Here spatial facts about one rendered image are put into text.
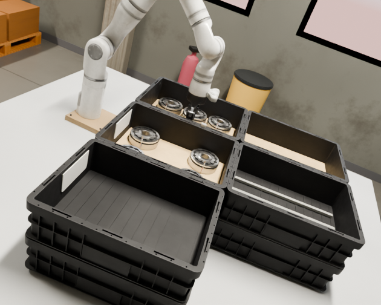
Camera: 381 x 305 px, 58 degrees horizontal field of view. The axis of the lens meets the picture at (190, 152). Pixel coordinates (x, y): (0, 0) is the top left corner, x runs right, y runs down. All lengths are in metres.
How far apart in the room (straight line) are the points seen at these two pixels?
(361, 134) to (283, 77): 0.89
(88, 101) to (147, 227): 0.70
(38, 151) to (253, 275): 0.83
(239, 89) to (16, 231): 2.31
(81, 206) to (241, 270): 0.50
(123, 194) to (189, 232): 0.21
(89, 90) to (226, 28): 2.13
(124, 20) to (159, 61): 2.34
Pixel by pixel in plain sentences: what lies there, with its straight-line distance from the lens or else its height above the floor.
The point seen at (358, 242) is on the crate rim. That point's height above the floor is 0.93.
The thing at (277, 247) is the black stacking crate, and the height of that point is 0.81.
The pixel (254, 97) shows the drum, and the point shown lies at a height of 0.47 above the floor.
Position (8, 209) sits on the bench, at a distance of 1.11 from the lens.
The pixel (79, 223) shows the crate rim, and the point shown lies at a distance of 0.76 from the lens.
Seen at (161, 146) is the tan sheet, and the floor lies 0.83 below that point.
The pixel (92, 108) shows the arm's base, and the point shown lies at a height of 0.77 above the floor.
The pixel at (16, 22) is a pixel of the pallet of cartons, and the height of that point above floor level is 0.28.
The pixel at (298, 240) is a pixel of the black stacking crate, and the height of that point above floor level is 0.86.
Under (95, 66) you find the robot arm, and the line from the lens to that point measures 1.39.
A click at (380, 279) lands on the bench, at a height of 0.70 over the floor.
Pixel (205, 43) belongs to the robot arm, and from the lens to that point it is 1.19.
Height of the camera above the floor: 1.48
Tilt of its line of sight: 32 degrees down
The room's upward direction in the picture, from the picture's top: 19 degrees clockwise
